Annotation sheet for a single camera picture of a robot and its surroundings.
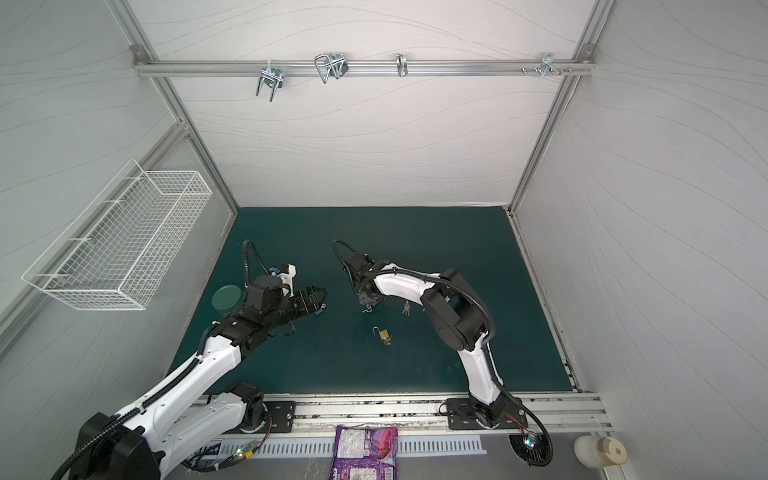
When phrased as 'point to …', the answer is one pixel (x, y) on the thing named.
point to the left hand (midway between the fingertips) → (323, 290)
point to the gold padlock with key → (384, 334)
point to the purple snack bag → (364, 453)
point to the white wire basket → (120, 248)
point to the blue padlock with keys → (369, 308)
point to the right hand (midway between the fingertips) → (376, 286)
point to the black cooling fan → (532, 448)
